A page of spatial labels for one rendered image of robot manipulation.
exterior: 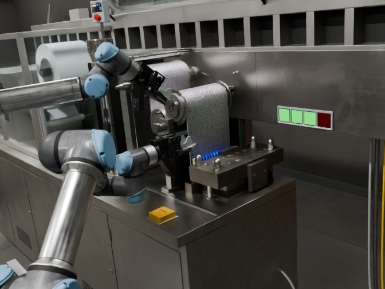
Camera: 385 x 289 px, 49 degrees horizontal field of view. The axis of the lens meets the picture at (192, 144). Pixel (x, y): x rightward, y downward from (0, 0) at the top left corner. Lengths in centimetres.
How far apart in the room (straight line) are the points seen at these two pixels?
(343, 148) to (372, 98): 242
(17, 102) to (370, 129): 116
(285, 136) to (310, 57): 269
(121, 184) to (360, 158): 268
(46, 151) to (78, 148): 10
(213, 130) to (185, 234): 53
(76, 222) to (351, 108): 101
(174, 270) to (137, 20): 141
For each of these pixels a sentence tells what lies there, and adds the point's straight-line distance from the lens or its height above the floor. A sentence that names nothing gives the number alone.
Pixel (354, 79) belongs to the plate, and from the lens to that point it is 157.
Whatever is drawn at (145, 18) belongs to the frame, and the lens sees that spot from 236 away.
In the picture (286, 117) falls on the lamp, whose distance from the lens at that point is 175.
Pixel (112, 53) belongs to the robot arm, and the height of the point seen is 150.
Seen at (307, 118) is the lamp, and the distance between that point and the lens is 169.
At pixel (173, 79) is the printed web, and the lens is 193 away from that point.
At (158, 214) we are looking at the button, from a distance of 155.
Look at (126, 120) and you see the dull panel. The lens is 269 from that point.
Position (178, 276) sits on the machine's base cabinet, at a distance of 157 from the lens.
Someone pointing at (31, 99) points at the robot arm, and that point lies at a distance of 140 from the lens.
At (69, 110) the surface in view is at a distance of 256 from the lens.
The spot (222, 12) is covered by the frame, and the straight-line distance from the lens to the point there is 193.
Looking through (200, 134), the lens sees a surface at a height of 113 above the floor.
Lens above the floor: 157
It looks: 16 degrees down
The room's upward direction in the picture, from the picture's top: 5 degrees counter-clockwise
